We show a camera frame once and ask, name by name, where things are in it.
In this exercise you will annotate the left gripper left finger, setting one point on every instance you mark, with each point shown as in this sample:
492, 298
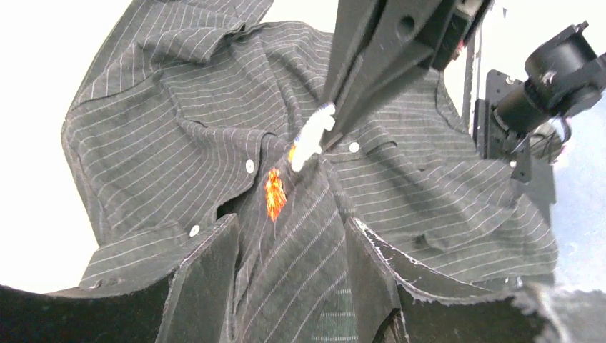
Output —
149, 292

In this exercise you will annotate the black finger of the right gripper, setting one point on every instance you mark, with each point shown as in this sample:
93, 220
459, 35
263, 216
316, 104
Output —
381, 47

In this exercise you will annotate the orange maple leaf brooch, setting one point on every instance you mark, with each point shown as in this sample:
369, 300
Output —
274, 194

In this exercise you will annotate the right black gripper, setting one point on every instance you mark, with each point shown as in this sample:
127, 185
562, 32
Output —
528, 154

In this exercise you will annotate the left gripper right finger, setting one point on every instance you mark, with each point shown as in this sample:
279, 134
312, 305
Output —
399, 299

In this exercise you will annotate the black pinstriped shirt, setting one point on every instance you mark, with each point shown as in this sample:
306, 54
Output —
189, 104

